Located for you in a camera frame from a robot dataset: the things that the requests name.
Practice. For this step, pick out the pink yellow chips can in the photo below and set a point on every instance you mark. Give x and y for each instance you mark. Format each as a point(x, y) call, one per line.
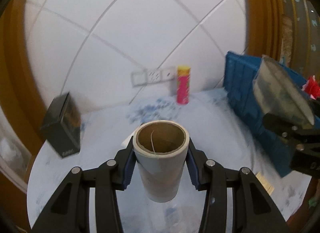
point(183, 87)

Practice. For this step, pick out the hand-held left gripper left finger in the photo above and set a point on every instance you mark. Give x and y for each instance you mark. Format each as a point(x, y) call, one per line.
point(127, 170)

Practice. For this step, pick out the blue plastic crate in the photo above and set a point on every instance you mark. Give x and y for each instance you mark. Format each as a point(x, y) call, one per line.
point(242, 92)

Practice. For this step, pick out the white plastic bag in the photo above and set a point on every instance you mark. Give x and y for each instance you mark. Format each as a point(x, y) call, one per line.
point(10, 152)

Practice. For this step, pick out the black gift box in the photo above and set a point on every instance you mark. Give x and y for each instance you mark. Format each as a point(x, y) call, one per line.
point(60, 127)

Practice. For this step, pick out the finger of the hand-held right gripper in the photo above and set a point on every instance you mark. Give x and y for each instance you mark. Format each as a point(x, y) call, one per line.
point(277, 124)

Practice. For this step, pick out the white wall socket panel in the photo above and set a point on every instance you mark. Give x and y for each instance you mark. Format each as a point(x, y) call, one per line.
point(152, 76)

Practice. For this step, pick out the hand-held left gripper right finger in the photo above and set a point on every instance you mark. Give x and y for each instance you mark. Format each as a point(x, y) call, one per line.
point(192, 170)

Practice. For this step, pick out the beige paper packet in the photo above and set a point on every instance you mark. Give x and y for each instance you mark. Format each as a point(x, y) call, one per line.
point(265, 184)

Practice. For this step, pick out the pink pig plush red dress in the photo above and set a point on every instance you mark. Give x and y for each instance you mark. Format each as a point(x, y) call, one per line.
point(312, 87)

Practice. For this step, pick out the brown wooden frame post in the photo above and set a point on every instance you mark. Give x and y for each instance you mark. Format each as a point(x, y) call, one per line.
point(262, 10)
point(15, 60)

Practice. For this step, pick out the wooden framed patterned door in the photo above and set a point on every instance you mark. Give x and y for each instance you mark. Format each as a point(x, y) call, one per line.
point(302, 22)

